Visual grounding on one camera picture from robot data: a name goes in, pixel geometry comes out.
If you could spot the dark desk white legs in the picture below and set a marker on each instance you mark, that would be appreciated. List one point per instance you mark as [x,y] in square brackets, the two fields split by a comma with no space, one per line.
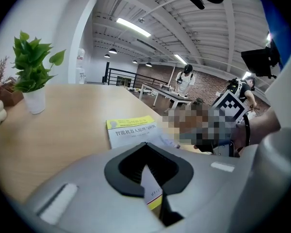
[169,94]

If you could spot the light wood table white legs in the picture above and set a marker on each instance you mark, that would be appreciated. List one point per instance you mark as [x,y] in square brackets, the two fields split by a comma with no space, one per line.
[70,130]

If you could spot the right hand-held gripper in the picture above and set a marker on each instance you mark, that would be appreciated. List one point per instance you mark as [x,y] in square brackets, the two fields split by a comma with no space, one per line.
[230,108]

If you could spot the black metal railing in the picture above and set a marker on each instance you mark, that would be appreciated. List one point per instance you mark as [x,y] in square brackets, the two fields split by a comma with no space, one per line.
[126,78]

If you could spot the dark wooden organizer box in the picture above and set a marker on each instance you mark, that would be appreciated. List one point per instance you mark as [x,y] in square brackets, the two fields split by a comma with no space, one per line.
[13,96]

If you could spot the ceiling tube light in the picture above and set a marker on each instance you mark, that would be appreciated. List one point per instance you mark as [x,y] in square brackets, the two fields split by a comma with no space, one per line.
[180,59]
[133,27]

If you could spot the white and yellow book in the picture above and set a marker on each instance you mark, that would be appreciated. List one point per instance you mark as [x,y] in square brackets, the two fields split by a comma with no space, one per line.
[131,132]

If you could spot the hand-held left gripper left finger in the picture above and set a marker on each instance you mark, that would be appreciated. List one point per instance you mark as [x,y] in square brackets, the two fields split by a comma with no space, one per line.
[87,195]

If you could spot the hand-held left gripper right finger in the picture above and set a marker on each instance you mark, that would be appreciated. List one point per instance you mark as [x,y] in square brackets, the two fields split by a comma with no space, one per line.
[220,190]

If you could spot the black tablet screen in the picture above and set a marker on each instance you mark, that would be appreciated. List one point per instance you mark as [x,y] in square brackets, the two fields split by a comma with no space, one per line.
[259,59]

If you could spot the green potted plant white pot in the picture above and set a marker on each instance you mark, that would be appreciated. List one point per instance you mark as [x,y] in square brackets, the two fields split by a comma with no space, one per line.
[31,64]

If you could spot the person's right forearm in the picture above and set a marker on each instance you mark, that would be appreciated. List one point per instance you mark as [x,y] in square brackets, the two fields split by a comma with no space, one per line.
[263,122]

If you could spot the white water dispenser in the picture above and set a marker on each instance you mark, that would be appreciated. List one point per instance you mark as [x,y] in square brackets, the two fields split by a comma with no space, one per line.
[80,67]

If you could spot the person's blue shirt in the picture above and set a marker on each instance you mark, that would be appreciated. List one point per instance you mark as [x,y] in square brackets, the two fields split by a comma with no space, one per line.
[269,13]

